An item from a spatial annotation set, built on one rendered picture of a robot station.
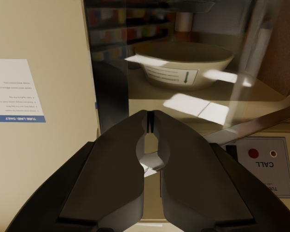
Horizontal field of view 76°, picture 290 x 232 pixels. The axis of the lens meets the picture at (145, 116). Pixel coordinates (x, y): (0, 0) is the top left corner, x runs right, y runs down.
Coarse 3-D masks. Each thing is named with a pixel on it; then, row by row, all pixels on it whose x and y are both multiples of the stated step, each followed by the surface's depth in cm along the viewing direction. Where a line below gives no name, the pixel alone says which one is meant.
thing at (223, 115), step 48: (96, 0) 9; (144, 0) 10; (192, 0) 12; (240, 0) 13; (288, 0) 16; (96, 48) 10; (144, 48) 12; (192, 48) 13; (240, 48) 16; (288, 48) 19; (96, 96) 12; (144, 96) 13; (192, 96) 16; (240, 96) 19; (288, 96) 24
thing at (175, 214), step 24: (168, 120) 11; (168, 144) 9; (192, 144) 9; (168, 168) 8; (192, 168) 8; (216, 168) 8; (168, 192) 7; (192, 192) 7; (216, 192) 7; (168, 216) 7; (192, 216) 6; (216, 216) 6; (240, 216) 6
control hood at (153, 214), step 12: (264, 132) 29; (276, 132) 29; (288, 132) 29; (288, 144) 28; (144, 180) 27; (156, 180) 27; (144, 192) 26; (156, 192) 26; (144, 204) 26; (156, 204) 26; (288, 204) 26; (144, 216) 25; (156, 216) 25
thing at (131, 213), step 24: (144, 120) 11; (96, 144) 9; (120, 144) 9; (144, 144) 10; (96, 168) 8; (120, 168) 8; (72, 192) 7; (96, 192) 7; (120, 192) 7; (72, 216) 6; (96, 216) 6; (120, 216) 6
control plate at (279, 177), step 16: (240, 144) 28; (256, 144) 28; (272, 144) 28; (240, 160) 27; (256, 160) 27; (272, 160) 27; (288, 160) 27; (160, 176) 27; (256, 176) 27; (272, 176) 27; (288, 176) 27; (160, 192) 26; (288, 192) 26
